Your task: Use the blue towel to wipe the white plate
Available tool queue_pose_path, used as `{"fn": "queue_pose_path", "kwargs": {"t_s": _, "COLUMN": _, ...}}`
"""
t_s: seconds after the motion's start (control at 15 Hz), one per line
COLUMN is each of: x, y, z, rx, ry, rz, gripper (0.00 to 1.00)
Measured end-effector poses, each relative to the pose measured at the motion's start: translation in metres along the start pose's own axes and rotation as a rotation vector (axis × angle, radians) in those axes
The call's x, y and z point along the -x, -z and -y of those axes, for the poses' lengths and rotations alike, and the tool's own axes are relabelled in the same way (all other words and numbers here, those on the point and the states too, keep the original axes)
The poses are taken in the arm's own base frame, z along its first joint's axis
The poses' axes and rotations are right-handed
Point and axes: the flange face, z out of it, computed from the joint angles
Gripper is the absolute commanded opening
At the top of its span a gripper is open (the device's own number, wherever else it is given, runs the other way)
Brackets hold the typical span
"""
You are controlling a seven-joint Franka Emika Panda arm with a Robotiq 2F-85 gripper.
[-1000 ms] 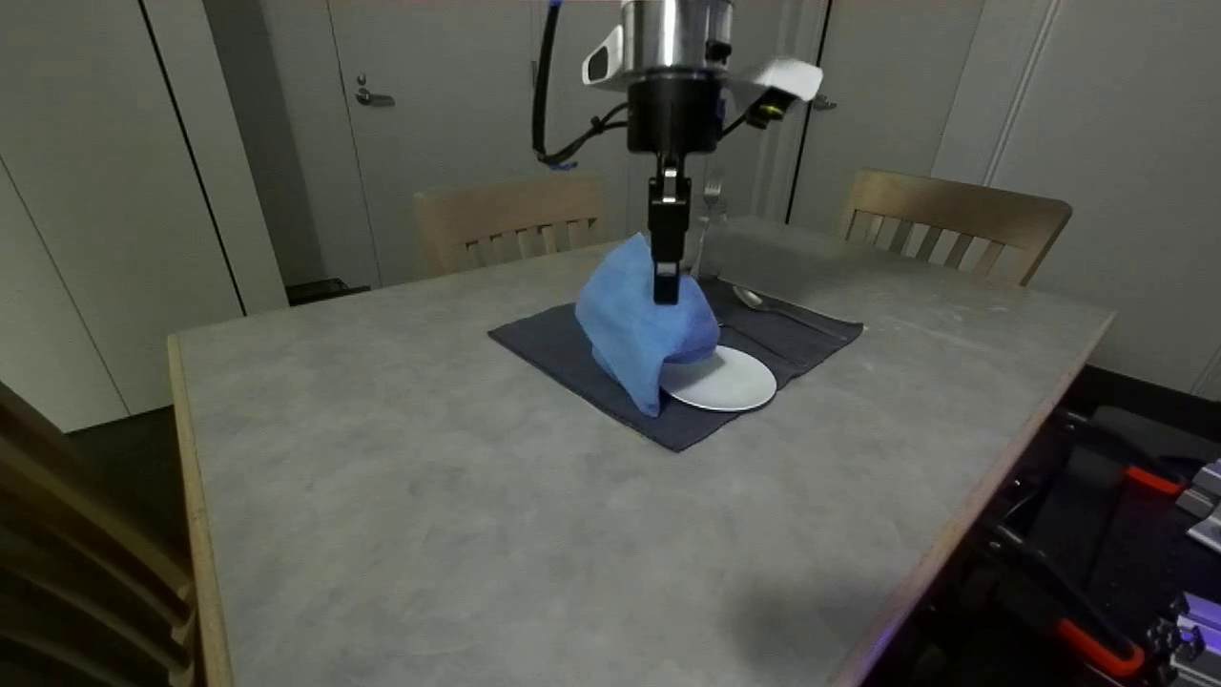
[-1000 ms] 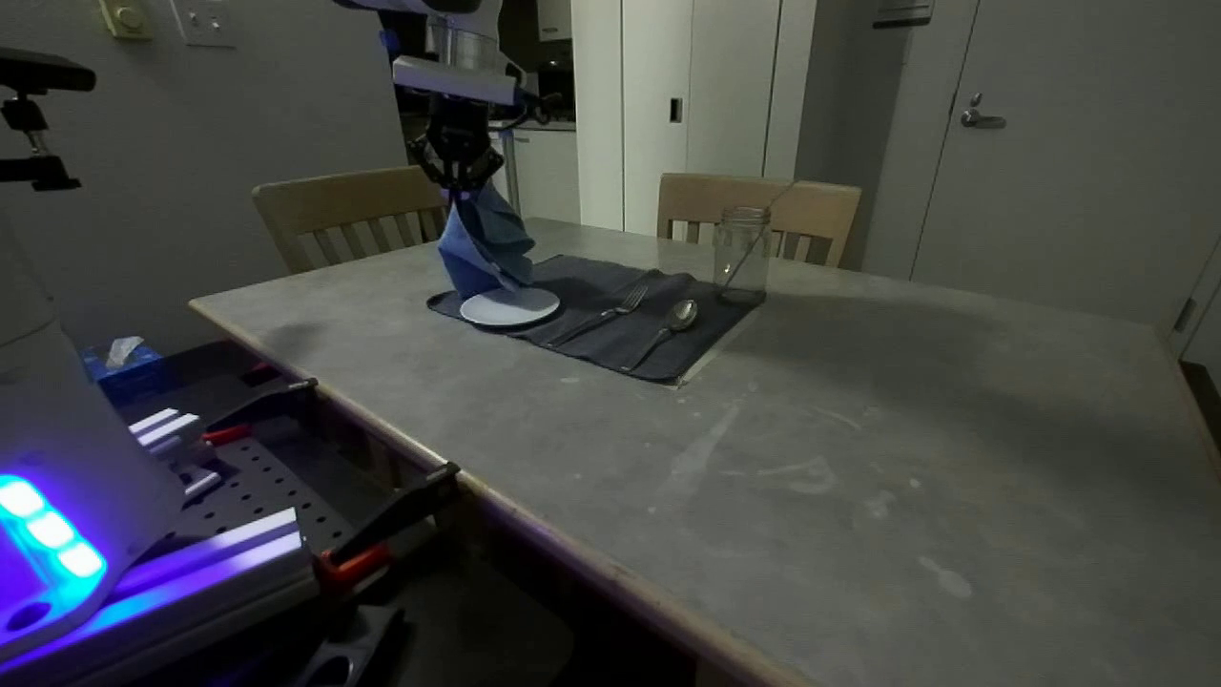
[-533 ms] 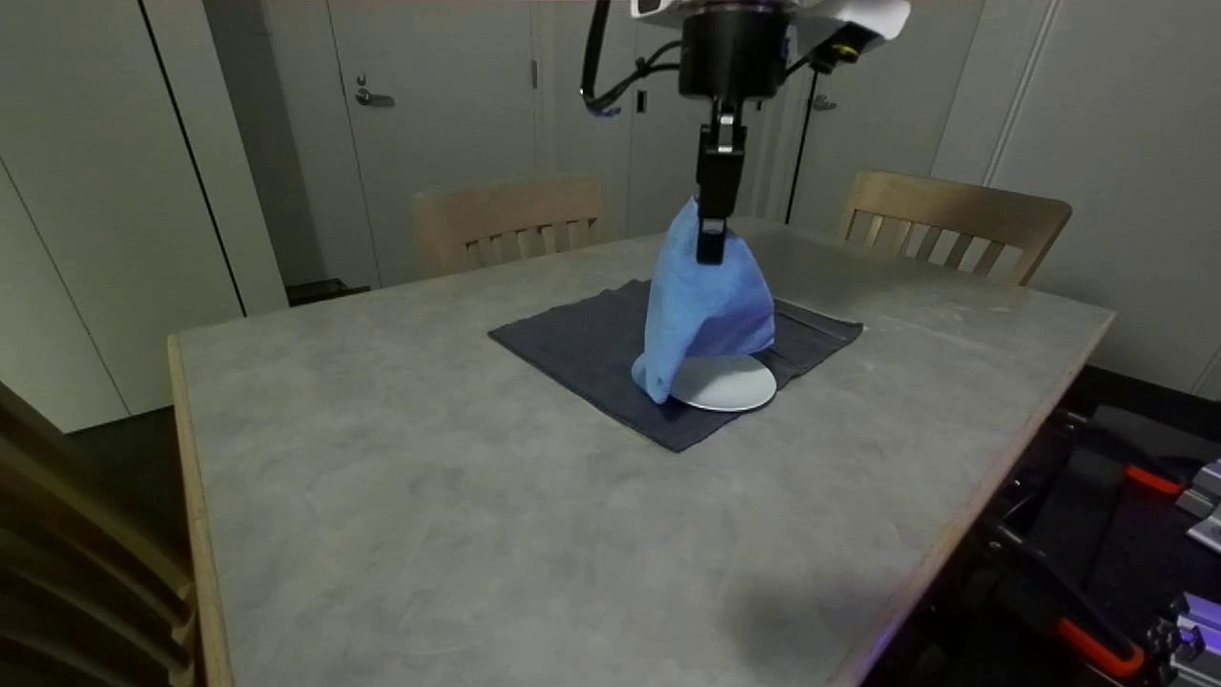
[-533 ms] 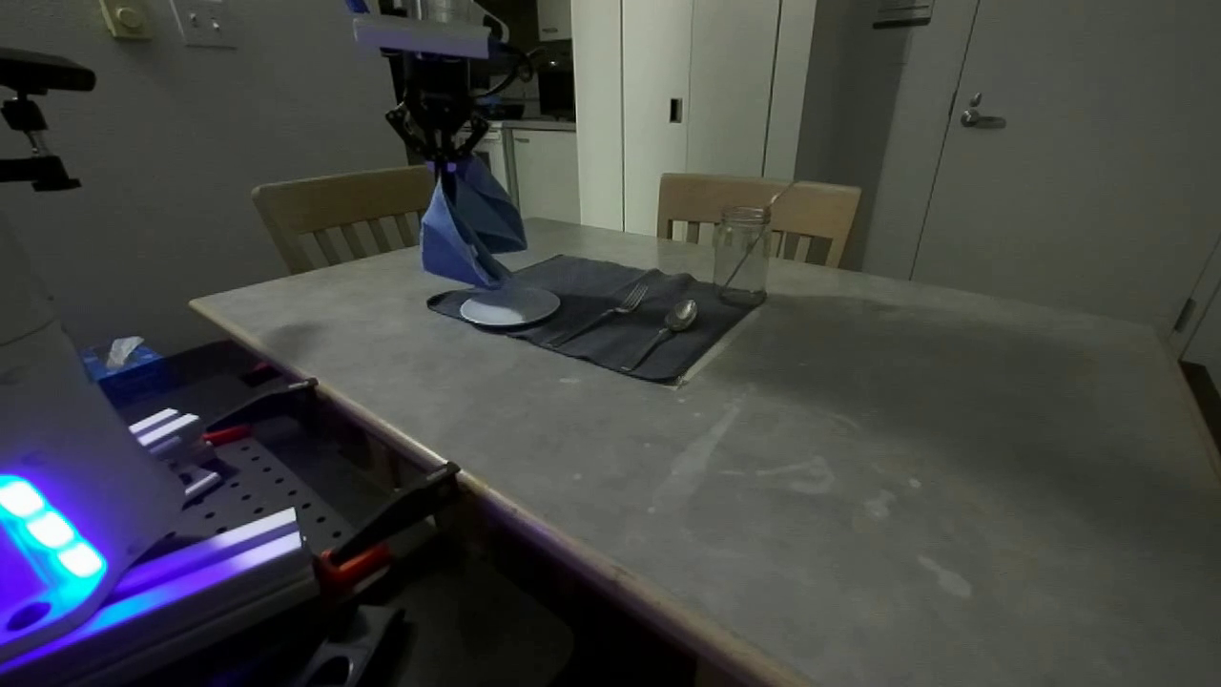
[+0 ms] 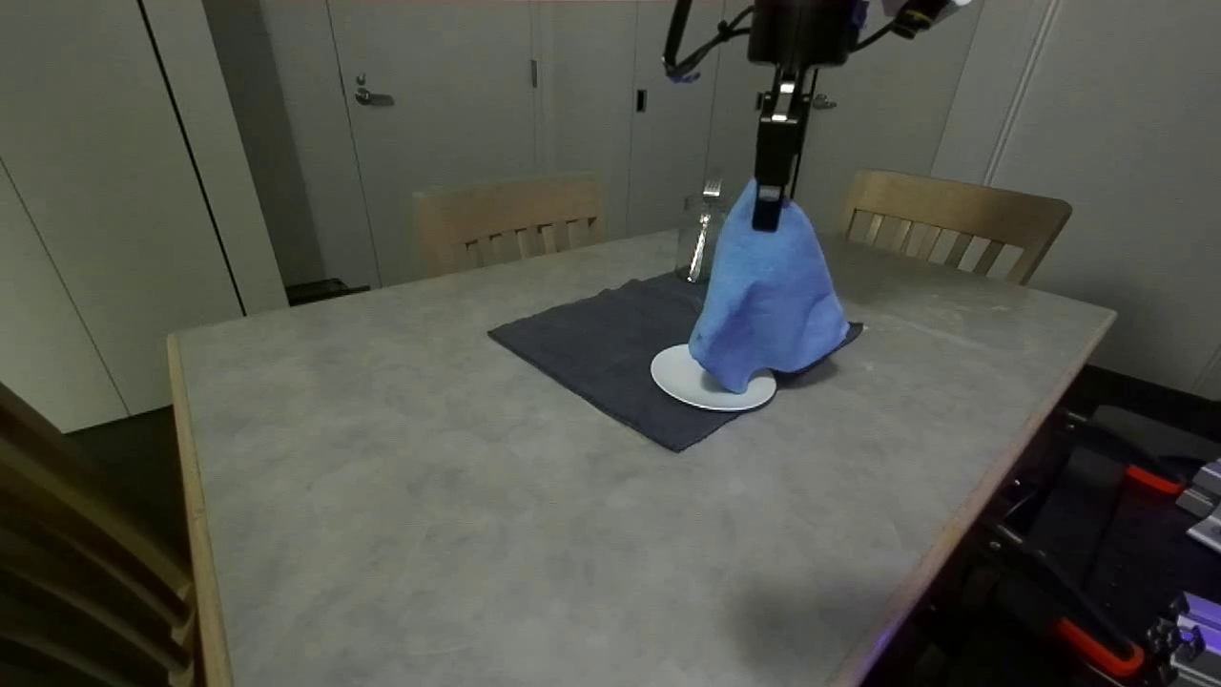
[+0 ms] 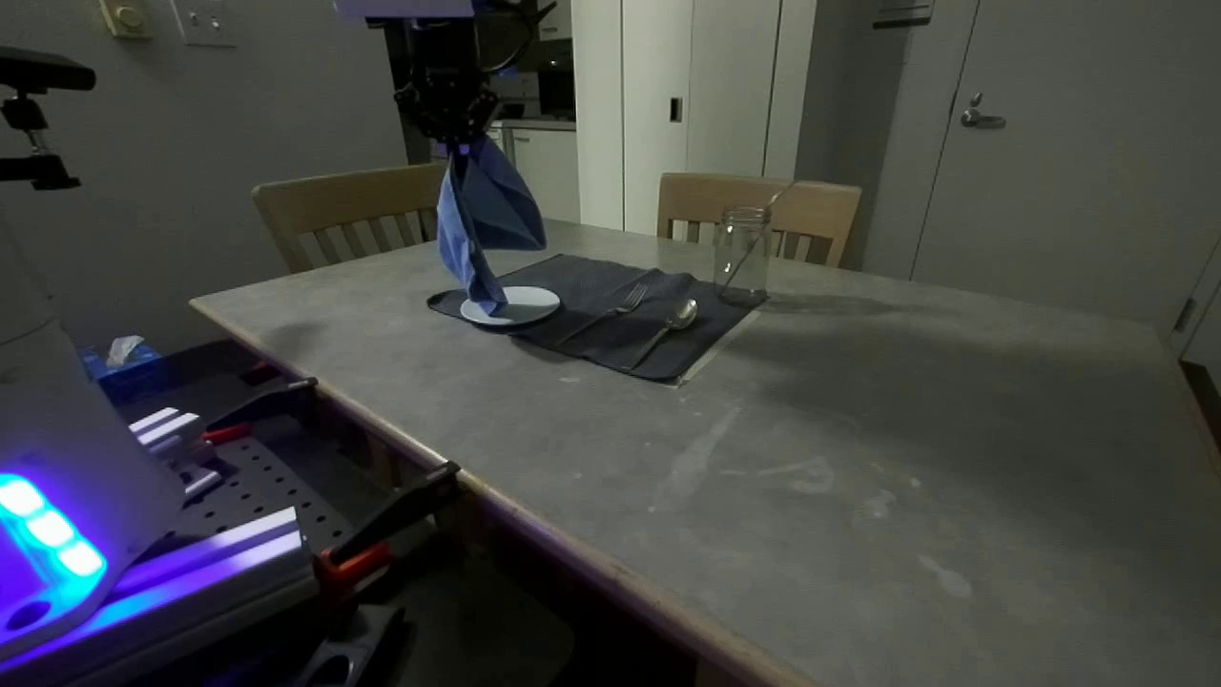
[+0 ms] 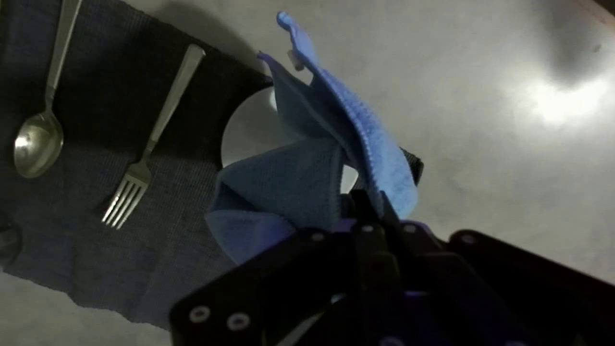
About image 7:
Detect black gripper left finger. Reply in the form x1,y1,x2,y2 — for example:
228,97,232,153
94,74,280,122
169,188,405,346

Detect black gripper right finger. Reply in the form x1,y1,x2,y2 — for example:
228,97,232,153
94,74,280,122
386,147,615,346

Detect blue towel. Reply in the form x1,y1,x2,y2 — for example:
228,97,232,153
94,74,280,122
203,9,420,265

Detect white round plate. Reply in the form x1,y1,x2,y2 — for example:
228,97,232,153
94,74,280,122
219,84,361,195

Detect metal fork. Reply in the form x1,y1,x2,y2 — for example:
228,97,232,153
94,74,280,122
99,42,207,230

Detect dark fabric placemat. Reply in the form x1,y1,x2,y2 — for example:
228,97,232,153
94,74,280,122
0,0,276,332

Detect metal spoon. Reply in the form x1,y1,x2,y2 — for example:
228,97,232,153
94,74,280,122
11,0,84,180

